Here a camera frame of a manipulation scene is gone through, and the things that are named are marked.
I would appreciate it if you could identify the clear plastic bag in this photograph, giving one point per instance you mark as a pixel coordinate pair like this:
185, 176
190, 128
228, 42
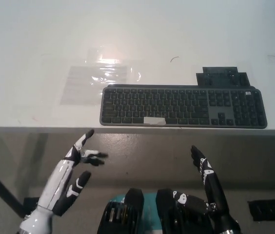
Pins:
81, 85

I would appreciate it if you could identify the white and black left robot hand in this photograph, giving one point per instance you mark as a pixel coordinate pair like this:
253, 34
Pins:
59, 180

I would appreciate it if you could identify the clear plastic film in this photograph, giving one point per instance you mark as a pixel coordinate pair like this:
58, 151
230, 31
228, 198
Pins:
114, 65

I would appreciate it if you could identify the white tape strip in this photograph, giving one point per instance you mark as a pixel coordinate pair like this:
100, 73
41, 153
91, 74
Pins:
154, 121

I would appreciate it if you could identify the dark grey full-size keyboard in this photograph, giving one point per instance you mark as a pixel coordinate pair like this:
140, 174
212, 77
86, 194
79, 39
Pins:
176, 107

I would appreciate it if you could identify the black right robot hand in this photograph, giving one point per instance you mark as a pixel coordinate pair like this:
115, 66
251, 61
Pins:
211, 185

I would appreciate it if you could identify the black floor foot plate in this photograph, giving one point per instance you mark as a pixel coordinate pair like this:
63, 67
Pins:
264, 209
31, 203

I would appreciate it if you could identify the black flat stepped plate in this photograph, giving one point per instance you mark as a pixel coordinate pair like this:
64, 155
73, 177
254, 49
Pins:
221, 76

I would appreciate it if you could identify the black and teal robot torso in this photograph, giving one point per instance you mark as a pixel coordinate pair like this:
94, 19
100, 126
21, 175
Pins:
132, 204

